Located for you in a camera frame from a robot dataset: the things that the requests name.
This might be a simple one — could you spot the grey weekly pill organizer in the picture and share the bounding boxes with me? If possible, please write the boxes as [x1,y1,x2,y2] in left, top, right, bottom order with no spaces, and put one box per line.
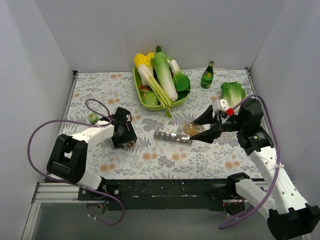
[153,129,193,145]

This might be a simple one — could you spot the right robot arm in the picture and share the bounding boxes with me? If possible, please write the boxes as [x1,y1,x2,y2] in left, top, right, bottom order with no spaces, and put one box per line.
[190,94,320,240]

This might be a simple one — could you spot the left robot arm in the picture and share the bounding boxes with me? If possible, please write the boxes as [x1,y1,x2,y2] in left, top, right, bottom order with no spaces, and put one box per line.
[46,107,137,200]

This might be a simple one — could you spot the romaine lettuce head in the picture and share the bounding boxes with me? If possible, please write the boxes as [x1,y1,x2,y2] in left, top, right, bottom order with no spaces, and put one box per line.
[220,81,246,108]

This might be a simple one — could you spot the green pill bottle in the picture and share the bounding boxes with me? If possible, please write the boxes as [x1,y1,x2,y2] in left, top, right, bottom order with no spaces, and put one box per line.
[87,112,100,125]

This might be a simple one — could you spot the green glass bottle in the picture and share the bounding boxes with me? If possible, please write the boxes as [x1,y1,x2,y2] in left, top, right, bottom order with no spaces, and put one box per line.
[200,60,214,89]

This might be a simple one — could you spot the bok choy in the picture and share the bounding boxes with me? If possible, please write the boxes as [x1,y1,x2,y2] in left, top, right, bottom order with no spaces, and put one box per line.
[168,59,191,92]

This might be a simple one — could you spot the floral table mat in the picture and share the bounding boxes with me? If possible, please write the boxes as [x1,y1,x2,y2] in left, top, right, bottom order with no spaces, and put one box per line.
[62,69,261,180]

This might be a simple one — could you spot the round green cabbage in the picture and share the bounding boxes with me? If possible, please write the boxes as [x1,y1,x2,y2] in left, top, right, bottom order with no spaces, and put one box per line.
[142,91,160,106]

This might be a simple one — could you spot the celery stalks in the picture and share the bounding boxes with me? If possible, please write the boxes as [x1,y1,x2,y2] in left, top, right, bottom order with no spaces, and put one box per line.
[138,64,173,118]

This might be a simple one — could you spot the green plastic basket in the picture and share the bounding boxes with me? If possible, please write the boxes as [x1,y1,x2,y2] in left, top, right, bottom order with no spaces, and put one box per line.
[133,57,191,111]

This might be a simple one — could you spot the yellow leafy cabbage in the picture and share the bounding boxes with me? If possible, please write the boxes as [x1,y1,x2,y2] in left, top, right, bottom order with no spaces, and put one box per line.
[133,52,156,73]

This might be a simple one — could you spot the napa cabbage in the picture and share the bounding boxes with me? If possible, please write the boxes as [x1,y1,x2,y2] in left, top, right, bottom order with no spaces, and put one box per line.
[152,51,178,102]

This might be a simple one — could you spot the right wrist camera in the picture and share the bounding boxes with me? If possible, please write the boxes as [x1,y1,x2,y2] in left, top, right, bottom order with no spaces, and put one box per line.
[212,98,235,118]

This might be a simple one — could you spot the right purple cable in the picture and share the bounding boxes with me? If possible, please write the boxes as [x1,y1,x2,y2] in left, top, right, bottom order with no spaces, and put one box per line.
[217,94,282,230]

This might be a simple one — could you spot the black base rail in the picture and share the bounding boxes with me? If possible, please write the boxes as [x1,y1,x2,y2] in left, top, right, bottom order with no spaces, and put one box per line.
[77,178,251,212]

